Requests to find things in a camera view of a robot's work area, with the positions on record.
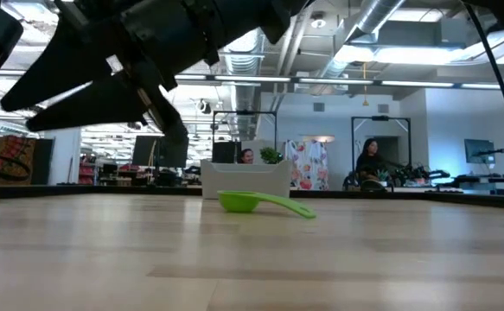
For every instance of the black background robot arm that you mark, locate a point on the black background robot arm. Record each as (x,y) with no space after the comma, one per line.
(420,173)

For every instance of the black metal table frame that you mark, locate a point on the black metal table frame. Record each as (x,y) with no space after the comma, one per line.
(407,195)

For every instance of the person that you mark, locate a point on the person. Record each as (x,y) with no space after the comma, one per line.
(370,162)
(246,156)

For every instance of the green measuring cup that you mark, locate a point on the green measuring cup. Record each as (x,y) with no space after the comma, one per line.
(236,202)

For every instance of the floral patterned screen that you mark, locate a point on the floral patterned screen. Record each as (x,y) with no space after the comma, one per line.
(308,166)

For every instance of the black computer monitor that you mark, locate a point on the black computer monitor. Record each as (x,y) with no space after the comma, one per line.
(223,152)
(145,151)
(478,150)
(174,157)

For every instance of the white square column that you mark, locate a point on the white square column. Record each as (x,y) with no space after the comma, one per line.
(63,160)

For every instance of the white plastic basket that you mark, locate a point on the white plastic basket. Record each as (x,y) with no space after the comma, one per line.
(251,179)

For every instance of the orange patterned tapestry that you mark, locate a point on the orange patterned tapestry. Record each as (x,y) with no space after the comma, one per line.
(14,160)

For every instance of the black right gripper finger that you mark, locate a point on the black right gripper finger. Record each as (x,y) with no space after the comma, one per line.
(70,65)
(104,105)

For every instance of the silver ventilation duct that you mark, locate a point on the silver ventilation duct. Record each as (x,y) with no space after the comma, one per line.
(377,13)

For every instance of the black upright panel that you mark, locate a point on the black upright panel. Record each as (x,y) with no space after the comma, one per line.
(43,162)

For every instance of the small potted plant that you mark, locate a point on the small potted plant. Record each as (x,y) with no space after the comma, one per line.
(382,175)

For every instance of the green leafy potted plant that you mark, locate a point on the green leafy potted plant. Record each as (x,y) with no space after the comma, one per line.
(270,155)

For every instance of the black rectangular stand frame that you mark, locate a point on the black rectangular stand frame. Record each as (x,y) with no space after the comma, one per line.
(245,113)
(381,118)

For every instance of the long ceiling light bar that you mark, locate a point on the long ceiling light bar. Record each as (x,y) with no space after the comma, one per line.
(342,81)

